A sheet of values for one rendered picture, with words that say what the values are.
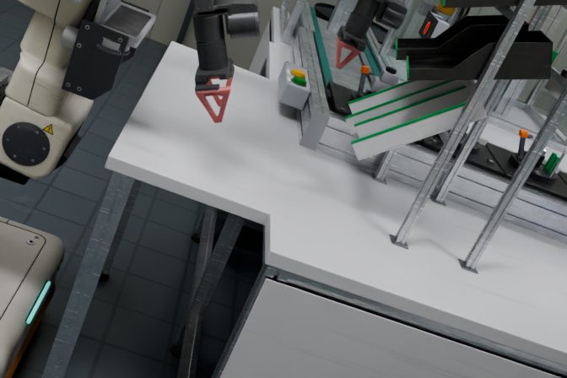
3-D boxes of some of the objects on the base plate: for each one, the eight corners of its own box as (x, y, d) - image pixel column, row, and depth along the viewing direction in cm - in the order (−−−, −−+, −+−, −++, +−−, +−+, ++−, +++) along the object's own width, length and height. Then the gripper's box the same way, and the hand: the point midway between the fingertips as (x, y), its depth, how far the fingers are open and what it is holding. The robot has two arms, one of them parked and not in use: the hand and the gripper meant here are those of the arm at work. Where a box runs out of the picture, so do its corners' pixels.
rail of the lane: (299, 144, 192) (315, 107, 188) (289, 51, 274) (301, 24, 270) (318, 152, 193) (336, 115, 189) (304, 56, 275) (315, 29, 271)
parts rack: (391, 244, 161) (588, -127, 132) (370, 173, 195) (523, -136, 165) (477, 274, 165) (688, -79, 135) (442, 199, 198) (605, -98, 169)
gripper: (349, 5, 200) (325, 57, 206) (353, 13, 191) (327, 68, 196) (372, 15, 201) (347, 67, 207) (377, 24, 192) (351, 78, 198)
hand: (339, 65), depth 201 cm, fingers closed
